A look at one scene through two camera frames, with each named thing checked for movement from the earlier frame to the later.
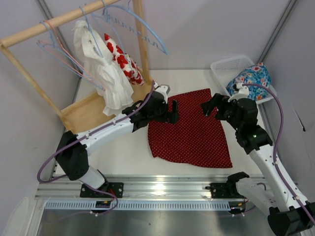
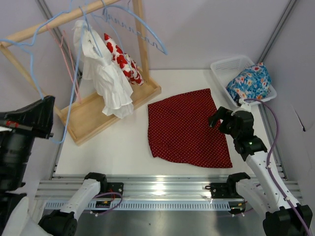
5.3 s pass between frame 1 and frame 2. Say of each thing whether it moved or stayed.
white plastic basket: stayed
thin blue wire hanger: moved
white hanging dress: stayed
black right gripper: moved
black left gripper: moved
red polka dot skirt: stayed
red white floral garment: stayed
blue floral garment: stayed
